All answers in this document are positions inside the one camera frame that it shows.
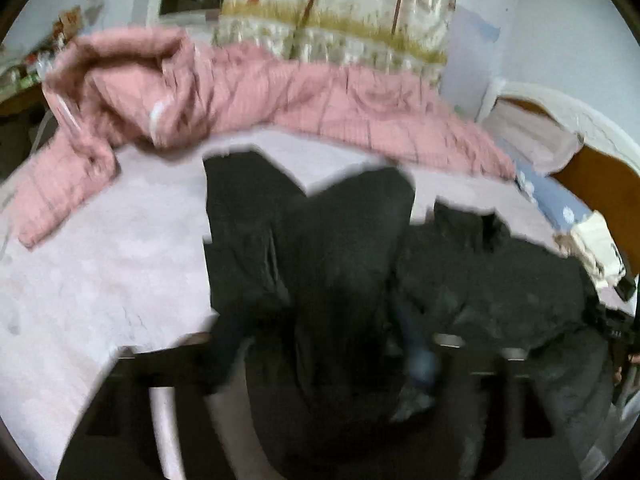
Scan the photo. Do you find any pink checked quilt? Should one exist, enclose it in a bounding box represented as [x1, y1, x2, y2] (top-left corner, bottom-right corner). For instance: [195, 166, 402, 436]
[15, 27, 518, 251]

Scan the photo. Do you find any pink pillow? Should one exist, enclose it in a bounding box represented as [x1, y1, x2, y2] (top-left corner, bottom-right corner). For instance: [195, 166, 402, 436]
[482, 100, 586, 176]

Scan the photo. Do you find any bed with pink sheet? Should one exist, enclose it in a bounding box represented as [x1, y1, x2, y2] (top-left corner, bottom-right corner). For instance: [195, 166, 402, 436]
[0, 125, 640, 480]

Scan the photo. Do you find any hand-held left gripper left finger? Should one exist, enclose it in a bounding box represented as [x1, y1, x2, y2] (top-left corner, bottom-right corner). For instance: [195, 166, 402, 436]
[55, 310, 251, 480]

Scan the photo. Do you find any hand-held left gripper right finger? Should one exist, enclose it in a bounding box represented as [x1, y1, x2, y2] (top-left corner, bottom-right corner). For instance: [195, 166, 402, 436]
[390, 300, 583, 480]

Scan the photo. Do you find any wooden desk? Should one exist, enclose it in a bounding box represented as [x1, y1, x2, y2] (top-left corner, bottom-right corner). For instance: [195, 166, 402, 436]
[0, 87, 48, 116]

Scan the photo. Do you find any person's right hand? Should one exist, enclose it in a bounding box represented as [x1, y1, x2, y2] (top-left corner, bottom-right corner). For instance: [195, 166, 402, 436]
[616, 352, 640, 386]

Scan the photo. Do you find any cream folded garment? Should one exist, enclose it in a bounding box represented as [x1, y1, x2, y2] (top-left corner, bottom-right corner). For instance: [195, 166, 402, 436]
[552, 210, 628, 288]

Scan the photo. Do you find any blue dotted pillow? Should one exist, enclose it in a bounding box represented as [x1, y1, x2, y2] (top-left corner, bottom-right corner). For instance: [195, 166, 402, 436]
[500, 140, 606, 236]

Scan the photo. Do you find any black puffer jacket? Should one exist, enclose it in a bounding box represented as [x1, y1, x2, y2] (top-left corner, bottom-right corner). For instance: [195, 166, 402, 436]
[202, 147, 621, 480]

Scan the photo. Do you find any tree print curtain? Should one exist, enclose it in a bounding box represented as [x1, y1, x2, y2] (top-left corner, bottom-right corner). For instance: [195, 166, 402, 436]
[212, 0, 463, 81]

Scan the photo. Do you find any white and wooden headboard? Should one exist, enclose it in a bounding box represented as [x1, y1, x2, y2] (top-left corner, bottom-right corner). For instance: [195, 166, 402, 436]
[480, 77, 640, 196]

